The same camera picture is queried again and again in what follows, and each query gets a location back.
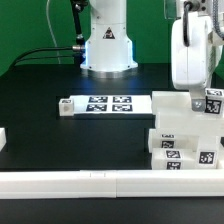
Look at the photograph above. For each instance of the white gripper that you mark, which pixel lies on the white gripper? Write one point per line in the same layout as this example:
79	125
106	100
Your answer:
192	66

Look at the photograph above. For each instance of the white cube nut with marker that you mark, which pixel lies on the white cube nut with marker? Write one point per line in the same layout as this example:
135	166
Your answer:
214	101

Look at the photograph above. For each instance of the white chair backrest frame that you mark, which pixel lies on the white chair backrest frame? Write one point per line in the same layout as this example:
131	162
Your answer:
174	115

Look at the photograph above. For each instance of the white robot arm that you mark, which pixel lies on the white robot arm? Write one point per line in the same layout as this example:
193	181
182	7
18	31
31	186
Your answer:
109	51

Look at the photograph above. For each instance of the white marker base sheet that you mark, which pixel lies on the white marker base sheet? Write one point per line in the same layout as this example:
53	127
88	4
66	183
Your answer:
111	104

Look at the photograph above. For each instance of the white U-shaped fence frame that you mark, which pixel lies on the white U-shaped fence frame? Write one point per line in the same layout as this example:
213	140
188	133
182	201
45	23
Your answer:
111	184

